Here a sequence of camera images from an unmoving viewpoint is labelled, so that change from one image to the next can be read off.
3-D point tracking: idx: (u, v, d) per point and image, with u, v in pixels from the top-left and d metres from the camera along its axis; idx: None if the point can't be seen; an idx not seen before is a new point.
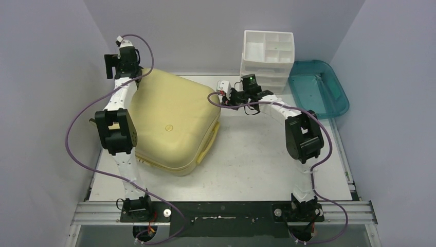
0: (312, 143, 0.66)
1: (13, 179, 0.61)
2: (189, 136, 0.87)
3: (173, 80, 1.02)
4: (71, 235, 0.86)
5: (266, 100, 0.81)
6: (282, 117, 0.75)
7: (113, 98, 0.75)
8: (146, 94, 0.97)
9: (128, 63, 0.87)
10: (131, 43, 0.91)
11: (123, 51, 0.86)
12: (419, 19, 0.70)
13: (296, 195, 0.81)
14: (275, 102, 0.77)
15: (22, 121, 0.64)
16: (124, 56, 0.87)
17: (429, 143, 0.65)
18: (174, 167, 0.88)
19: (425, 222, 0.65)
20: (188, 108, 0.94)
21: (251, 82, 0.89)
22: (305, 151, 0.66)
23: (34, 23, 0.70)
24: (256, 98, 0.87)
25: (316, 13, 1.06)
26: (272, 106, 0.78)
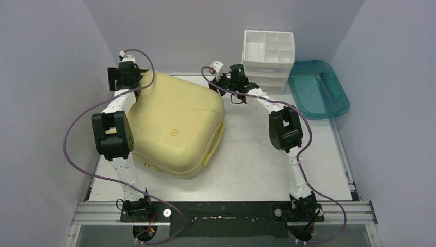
0: (294, 135, 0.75)
1: (13, 179, 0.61)
2: (195, 140, 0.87)
3: (173, 82, 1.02)
4: (71, 235, 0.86)
5: (253, 93, 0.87)
6: (267, 110, 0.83)
7: (112, 103, 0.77)
8: (149, 98, 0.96)
9: (128, 77, 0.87)
10: (133, 58, 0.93)
11: (122, 65, 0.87)
12: (418, 19, 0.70)
13: (292, 192, 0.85)
14: (261, 97, 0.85)
15: (22, 122, 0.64)
16: (123, 70, 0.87)
17: (429, 143, 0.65)
18: (181, 172, 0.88)
19: (425, 221, 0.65)
20: (194, 112, 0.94)
21: (239, 74, 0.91)
22: (286, 141, 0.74)
23: (35, 24, 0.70)
24: (244, 90, 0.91)
25: (316, 12, 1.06)
26: (257, 101, 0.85)
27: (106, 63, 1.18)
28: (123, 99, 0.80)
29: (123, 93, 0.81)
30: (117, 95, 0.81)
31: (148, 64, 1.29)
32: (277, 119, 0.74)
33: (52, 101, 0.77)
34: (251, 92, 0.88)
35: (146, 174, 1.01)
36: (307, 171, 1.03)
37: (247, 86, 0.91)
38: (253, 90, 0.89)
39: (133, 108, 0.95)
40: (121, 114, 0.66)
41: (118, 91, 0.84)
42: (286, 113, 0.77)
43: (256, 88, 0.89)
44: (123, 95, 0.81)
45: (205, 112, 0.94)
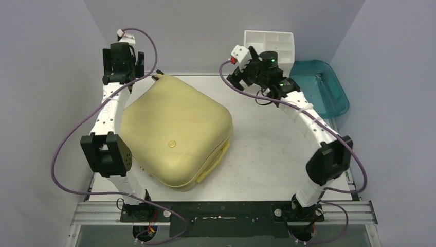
0: (337, 171, 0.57)
1: (13, 179, 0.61)
2: (192, 155, 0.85)
3: (184, 94, 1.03)
4: (71, 235, 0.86)
5: (293, 100, 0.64)
6: (310, 134, 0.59)
7: (102, 113, 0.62)
8: (156, 105, 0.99)
9: (121, 62, 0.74)
10: (133, 42, 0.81)
11: (114, 46, 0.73)
12: (419, 19, 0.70)
13: (300, 200, 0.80)
14: (305, 112, 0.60)
15: (22, 122, 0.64)
16: (114, 53, 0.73)
17: (429, 144, 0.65)
18: (173, 185, 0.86)
19: (425, 221, 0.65)
20: (195, 125, 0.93)
21: (272, 65, 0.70)
22: (326, 177, 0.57)
23: (34, 23, 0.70)
24: (277, 90, 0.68)
25: (317, 12, 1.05)
26: (300, 115, 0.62)
27: None
28: (114, 105, 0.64)
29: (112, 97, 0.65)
30: (105, 101, 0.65)
31: (148, 63, 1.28)
32: (328, 157, 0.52)
33: (52, 101, 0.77)
34: (289, 100, 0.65)
35: (145, 174, 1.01)
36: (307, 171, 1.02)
37: (282, 84, 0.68)
38: (293, 94, 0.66)
39: (137, 111, 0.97)
40: (114, 138, 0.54)
41: (107, 95, 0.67)
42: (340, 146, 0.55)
43: (297, 93, 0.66)
44: (112, 99, 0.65)
45: (208, 126, 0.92)
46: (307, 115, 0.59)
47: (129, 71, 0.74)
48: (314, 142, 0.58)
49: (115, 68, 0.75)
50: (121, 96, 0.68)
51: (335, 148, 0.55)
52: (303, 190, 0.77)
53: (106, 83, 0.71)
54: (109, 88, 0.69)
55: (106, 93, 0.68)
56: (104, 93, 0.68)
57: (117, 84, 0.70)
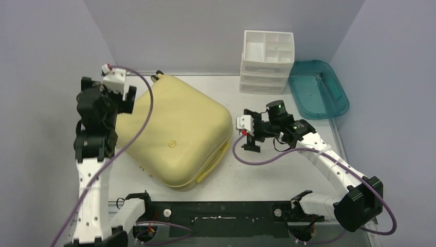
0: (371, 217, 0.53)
1: (13, 178, 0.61)
2: (192, 155, 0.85)
3: (184, 94, 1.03)
4: (71, 234, 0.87)
5: (310, 142, 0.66)
6: (333, 177, 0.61)
7: (83, 210, 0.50)
8: (156, 104, 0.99)
9: (95, 124, 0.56)
10: (121, 78, 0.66)
11: (82, 104, 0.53)
12: (418, 19, 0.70)
13: (304, 207, 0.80)
14: (324, 154, 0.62)
15: (22, 121, 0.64)
16: (82, 114, 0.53)
17: (429, 143, 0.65)
18: (173, 185, 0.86)
19: (425, 221, 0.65)
20: (195, 125, 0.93)
21: (279, 111, 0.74)
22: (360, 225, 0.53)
23: (34, 23, 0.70)
24: (293, 134, 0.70)
25: (316, 13, 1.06)
26: (319, 158, 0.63)
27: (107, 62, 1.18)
28: (96, 196, 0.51)
29: (90, 186, 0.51)
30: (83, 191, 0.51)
31: (148, 63, 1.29)
32: (358, 201, 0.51)
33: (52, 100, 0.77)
34: (305, 142, 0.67)
35: (145, 173, 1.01)
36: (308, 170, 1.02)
37: (296, 127, 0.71)
38: (309, 135, 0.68)
39: (137, 110, 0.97)
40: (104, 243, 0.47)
41: (84, 181, 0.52)
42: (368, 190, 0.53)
43: (312, 134, 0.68)
44: (91, 188, 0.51)
45: (207, 126, 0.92)
46: (328, 157, 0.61)
47: (107, 135, 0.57)
48: (341, 187, 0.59)
49: (90, 129, 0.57)
50: (102, 177, 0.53)
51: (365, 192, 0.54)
52: (312, 204, 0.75)
53: (80, 160, 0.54)
54: (83, 168, 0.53)
55: (82, 177, 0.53)
56: (79, 176, 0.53)
57: (94, 161, 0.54)
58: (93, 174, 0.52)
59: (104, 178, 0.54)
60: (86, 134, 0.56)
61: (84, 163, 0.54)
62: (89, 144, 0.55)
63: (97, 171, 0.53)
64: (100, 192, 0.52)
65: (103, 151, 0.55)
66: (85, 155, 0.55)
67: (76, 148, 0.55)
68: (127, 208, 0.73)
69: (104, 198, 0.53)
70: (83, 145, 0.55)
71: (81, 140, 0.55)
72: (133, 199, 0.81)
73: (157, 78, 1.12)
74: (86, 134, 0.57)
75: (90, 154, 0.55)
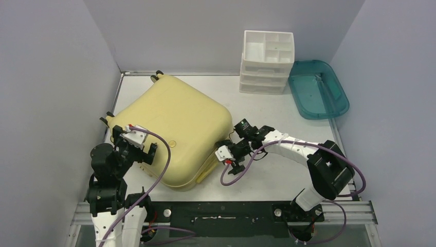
0: (344, 177, 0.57)
1: (13, 178, 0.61)
2: (192, 154, 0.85)
3: (184, 94, 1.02)
4: (71, 235, 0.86)
5: (272, 137, 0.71)
6: (298, 155, 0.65)
7: None
8: (156, 104, 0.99)
9: (107, 177, 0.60)
10: (139, 139, 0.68)
11: (96, 159, 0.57)
12: (418, 19, 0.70)
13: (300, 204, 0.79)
14: (284, 141, 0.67)
15: (22, 121, 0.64)
16: (96, 169, 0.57)
17: (429, 143, 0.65)
18: (173, 184, 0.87)
19: (427, 221, 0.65)
20: (195, 125, 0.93)
21: (244, 126, 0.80)
22: (339, 188, 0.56)
23: (34, 23, 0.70)
24: (257, 138, 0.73)
25: (316, 13, 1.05)
26: (280, 145, 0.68)
27: (106, 62, 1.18)
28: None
29: (105, 238, 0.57)
30: (100, 243, 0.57)
31: (148, 63, 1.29)
32: (318, 164, 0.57)
33: (51, 101, 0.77)
34: (267, 139, 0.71)
35: (145, 174, 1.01)
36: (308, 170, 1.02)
37: (258, 131, 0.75)
38: (270, 133, 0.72)
39: (137, 110, 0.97)
40: None
41: (100, 232, 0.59)
42: (326, 153, 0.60)
43: (273, 132, 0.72)
44: (107, 240, 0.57)
45: (207, 125, 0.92)
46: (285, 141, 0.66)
47: (117, 188, 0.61)
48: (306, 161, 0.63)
49: (102, 181, 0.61)
50: (116, 228, 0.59)
51: (324, 156, 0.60)
52: (304, 195, 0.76)
53: (95, 213, 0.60)
54: (98, 221, 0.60)
55: (97, 229, 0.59)
56: (95, 227, 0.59)
57: (108, 214, 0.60)
58: (107, 227, 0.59)
59: (117, 228, 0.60)
60: (99, 187, 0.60)
61: (99, 216, 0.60)
62: (103, 197, 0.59)
63: (111, 223, 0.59)
64: (114, 242, 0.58)
65: (115, 204, 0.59)
66: (98, 208, 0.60)
67: (90, 201, 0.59)
68: (132, 231, 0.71)
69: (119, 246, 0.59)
70: (95, 198, 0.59)
71: (94, 194, 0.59)
72: (135, 213, 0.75)
73: (156, 78, 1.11)
74: (98, 186, 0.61)
75: (103, 207, 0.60)
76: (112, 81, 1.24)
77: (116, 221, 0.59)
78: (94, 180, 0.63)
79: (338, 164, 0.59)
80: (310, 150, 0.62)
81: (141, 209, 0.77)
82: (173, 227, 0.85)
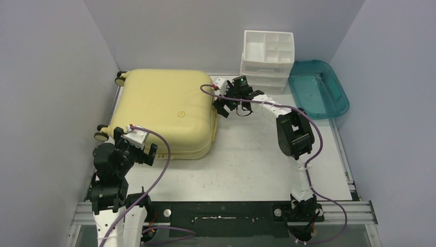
0: (304, 140, 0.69)
1: (12, 179, 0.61)
2: (201, 118, 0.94)
3: (164, 75, 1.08)
4: (71, 235, 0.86)
5: (258, 99, 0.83)
6: (273, 116, 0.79)
7: None
8: (150, 102, 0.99)
9: (109, 176, 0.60)
10: (141, 139, 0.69)
11: (98, 158, 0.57)
12: (418, 20, 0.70)
13: (294, 194, 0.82)
14: (267, 102, 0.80)
15: (22, 122, 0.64)
16: (98, 167, 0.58)
17: (430, 143, 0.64)
18: (194, 148, 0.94)
19: (427, 221, 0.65)
20: (190, 95, 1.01)
21: (242, 84, 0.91)
22: (296, 147, 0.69)
23: (34, 24, 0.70)
24: (249, 99, 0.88)
25: (316, 13, 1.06)
26: (264, 106, 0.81)
27: (107, 62, 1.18)
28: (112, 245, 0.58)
29: (107, 236, 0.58)
30: (101, 241, 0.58)
31: (148, 63, 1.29)
32: (285, 123, 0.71)
33: (51, 101, 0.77)
34: (256, 99, 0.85)
35: (146, 173, 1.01)
36: (312, 176, 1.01)
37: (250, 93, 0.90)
38: (258, 95, 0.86)
39: (136, 110, 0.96)
40: None
41: (101, 230, 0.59)
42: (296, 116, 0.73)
43: (261, 94, 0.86)
44: (108, 237, 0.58)
45: (201, 94, 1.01)
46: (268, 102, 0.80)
47: (119, 186, 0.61)
48: None
49: (104, 180, 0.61)
50: (117, 226, 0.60)
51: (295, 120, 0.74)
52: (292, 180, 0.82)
53: (97, 211, 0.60)
54: (100, 218, 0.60)
55: (100, 227, 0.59)
56: (97, 225, 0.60)
57: (110, 212, 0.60)
58: (109, 225, 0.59)
59: (119, 226, 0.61)
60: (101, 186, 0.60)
61: (101, 214, 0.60)
62: (104, 196, 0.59)
63: (113, 221, 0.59)
64: (116, 240, 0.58)
65: (117, 202, 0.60)
66: (100, 206, 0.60)
67: (92, 200, 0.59)
68: (133, 231, 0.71)
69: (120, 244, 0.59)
70: (97, 197, 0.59)
71: (96, 193, 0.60)
72: (135, 213, 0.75)
73: (122, 78, 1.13)
74: (100, 185, 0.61)
75: (105, 206, 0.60)
76: (112, 81, 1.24)
77: (119, 218, 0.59)
78: (95, 180, 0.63)
79: (302, 129, 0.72)
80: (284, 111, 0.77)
81: (141, 209, 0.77)
82: (173, 227, 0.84)
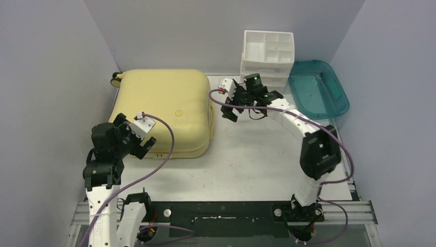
0: (330, 161, 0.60)
1: (12, 178, 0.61)
2: (198, 116, 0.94)
3: (160, 74, 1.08)
4: (71, 234, 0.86)
5: (277, 105, 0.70)
6: (296, 129, 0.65)
7: (94, 237, 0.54)
8: (148, 102, 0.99)
9: (105, 154, 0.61)
10: (146, 127, 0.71)
11: (97, 133, 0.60)
12: (418, 19, 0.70)
13: (298, 199, 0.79)
14: (289, 112, 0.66)
15: (22, 121, 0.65)
16: (96, 142, 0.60)
17: (430, 143, 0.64)
18: (191, 147, 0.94)
19: (427, 221, 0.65)
20: (187, 93, 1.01)
21: (255, 83, 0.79)
22: (322, 169, 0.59)
23: (34, 24, 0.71)
24: (263, 101, 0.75)
25: (316, 13, 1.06)
26: (284, 115, 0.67)
27: (107, 63, 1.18)
28: (105, 223, 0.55)
29: (100, 212, 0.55)
30: (93, 217, 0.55)
31: (148, 63, 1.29)
32: (314, 144, 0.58)
33: (52, 101, 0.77)
34: (273, 105, 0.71)
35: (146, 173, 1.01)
36: None
37: (267, 95, 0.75)
38: (278, 100, 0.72)
39: (136, 110, 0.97)
40: None
41: (93, 208, 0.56)
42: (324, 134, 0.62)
43: (280, 100, 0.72)
44: (101, 214, 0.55)
45: (198, 92, 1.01)
46: (290, 113, 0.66)
47: (114, 163, 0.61)
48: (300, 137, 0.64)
49: (100, 159, 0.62)
50: (111, 204, 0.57)
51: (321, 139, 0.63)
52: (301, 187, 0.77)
53: (90, 188, 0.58)
54: (93, 195, 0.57)
55: (92, 204, 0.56)
56: (89, 203, 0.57)
57: (103, 189, 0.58)
58: (102, 201, 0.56)
59: (113, 205, 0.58)
60: (96, 163, 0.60)
61: (93, 191, 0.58)
62: (98, 172, 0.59)
63: (106, 197, 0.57)
64: (109, 217, 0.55)
65: (110, 179, 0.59)
66: (94, 184, 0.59)
67: (86, 177, 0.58)
68: (129, 222, 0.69)
69: (113, 223, 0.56)
70: (91, 173, 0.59)
71: (90, 170, 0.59)
72: (134, 207, 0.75)
73: (118, 80, 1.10)
74: (95, 163, 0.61)
75: (98, 183, 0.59)
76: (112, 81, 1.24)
77: (112, 195, 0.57)
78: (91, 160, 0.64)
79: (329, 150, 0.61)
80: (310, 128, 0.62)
81: (140, 204, 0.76)
82: (173, 227, 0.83)
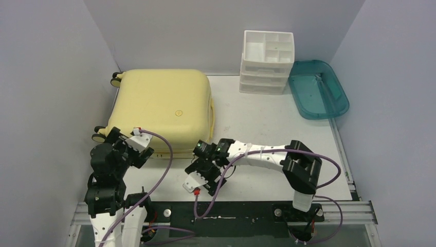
0: (316, 169, 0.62)
1: (12, 179, 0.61)
2: (198, 117, 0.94)
3: (160, 74, 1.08)
4: (71, 235, 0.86)
5: (236, 153, 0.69)
6: (270, 163, 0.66)
7: None
8: (149, 101, 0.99)
9: (106, 178, 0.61)
10: (145, 142, 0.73)
11: (96, 158, 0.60)
12: (417, 19, 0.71)
13: (298, 206, 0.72)
14: (251, 152, 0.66)
15: (22, 121, 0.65)
16: (96, 167, 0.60)
17: (430, 143, 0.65)
18: (191, 147, 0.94)
19: (427, 221, 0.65)
20: (188, 94, 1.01)
21: (200, 147, 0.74)
22: (315, 179, 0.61)
23: (34, 24, 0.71)
24: (220, 155, 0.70)
25: (316, 13, 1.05)
26: (248, 157, 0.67)
27: (107, 62, 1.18)
28: None
29: (105, 240, 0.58)
30: (100, 244, 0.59)
31: (148, 63, 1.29)
32: (294, 168, 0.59)
33: (52, 101, 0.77)
34: (232, 154, 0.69)
35: (146, 174, 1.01)
36: None
37: (219, 147, 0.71)
38: (233, 147, 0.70)
39: (136, 110, 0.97)
40: None
41: (99, 233, 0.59)
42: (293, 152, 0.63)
43: (234, 144, 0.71)
44: (106, 241, 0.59)
45: (199, 92, 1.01)
46: (253, 152, 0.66)
47: (116, 188, 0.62)
48: (276, 165, 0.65)
49: (101, 182, 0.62)
50: (115, 229, 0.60)
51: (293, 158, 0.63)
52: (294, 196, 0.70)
53: (94, 214, 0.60)
54: (97, 222, 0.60)
55: (96, 230, 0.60)
56: (94, 229, 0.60)
57: (107, 215, 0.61)
58: (107, 228, 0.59)
59: (117, 229, 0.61)
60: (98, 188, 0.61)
61: (97, 218, 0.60)
62: (101, 197, 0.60)
63: (110, 224, 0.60)
64: (114, 242, 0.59)
65: (114, 204, 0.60)
66: (96, 209, 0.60)
67: (89, 203, 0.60)
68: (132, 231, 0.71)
69: None
70: (94, 199, 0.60)
71: (92, 195, 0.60)
72: (135, 213, 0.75)
73: (118, 80, 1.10)
74: (97, 187, 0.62)
75: (102, 208, 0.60)
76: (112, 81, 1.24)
77: (116, 222, 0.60)
78: (91, 182, 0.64)
79: (307, 160, 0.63)
80: (279, 154, 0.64)
81: (141, 209, 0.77)
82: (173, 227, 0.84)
